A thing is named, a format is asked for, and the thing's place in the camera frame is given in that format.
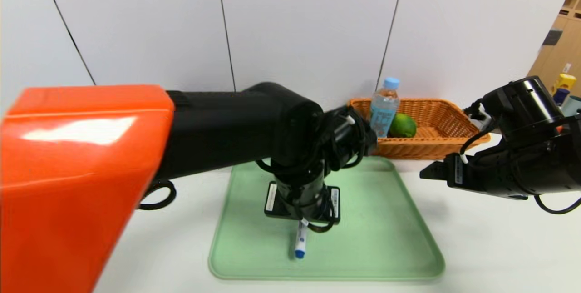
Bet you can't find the dark grey rectangular plate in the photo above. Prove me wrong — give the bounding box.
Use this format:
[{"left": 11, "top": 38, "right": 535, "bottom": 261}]
[{"left": 542, "top": 29, "right": 563, "bottom": 46}]

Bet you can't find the orange wicker basket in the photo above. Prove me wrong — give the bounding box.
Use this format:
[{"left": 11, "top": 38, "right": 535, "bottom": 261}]
[{"left": 347, "top": 98, "right": 491, "bottom": 161}]

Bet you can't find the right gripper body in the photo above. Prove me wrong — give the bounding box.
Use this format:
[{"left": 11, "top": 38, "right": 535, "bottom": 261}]
[{"left": 445, "top": 153, "right": 518, "bottom": 197}]

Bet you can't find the grey blue cup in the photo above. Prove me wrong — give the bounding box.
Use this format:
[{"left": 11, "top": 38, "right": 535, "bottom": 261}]
[{"left": 562, "top": 96, "right": 581, "bottom": 117}]

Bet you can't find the green lime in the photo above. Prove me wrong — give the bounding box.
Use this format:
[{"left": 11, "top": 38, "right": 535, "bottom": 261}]
[{"left": 389, "top": 113, "right": 417, "bottom": 139}]

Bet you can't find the black left camera cable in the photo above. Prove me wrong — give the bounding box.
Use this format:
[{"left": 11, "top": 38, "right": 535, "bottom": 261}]
[{"left": 138, "top": 111, "right": 378, "bottom": 233}]

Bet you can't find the blue white whiteboard marker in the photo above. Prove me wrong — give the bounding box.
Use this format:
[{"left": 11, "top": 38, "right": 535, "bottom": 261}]
[{"left": 294, "top": 219, "right": 310, "bottom": 259}]

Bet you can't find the clear water bottle blue cap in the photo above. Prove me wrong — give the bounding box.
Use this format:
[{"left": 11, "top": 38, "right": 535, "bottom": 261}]
[{"left": 369, "top": 77, "right": 401, "bottom": 139}]

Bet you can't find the light green plastic tray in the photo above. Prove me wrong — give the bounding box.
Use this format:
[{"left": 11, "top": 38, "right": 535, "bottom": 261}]
[{"left": 208, "top": 155, "right": 446, "bottom": 281}]

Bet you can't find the yellow bottle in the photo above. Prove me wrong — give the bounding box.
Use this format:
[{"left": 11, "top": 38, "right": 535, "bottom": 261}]
[{"left": 552, "top": 74, "right": 577, "bottom": 94}]

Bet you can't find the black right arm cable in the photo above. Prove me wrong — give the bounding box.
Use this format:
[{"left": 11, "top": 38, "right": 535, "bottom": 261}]
[{"left": 533, "top": 193, "right": 581, "bottom": 215}]

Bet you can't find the wooden cabinet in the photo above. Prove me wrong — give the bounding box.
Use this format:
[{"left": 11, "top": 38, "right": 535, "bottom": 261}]
[{"left": 527, "top": 0, "right": 581, "bottom": 98}]

